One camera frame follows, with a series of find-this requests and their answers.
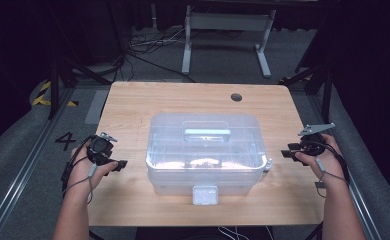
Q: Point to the clear plastic storage box base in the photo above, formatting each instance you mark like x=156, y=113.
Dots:
x=183, y=186

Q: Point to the person's right hand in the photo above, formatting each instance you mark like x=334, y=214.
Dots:
x=331, y=163

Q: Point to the black diagonal bar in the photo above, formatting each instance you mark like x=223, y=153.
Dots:
x=316, y=231

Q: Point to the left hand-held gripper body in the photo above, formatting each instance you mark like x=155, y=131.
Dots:
x=99, y=146

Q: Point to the person's left hand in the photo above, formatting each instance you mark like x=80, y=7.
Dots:
x=81, y=170

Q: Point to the clear plastic storage box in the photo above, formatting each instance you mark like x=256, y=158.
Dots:
x=169, y=133

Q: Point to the black metal stand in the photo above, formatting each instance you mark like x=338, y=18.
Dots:
x=53, y=90
x=326, y=90

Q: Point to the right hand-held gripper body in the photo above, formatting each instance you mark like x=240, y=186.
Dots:
x=311, y=145

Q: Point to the grey metal desk frame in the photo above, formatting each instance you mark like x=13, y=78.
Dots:
x=228, y=21

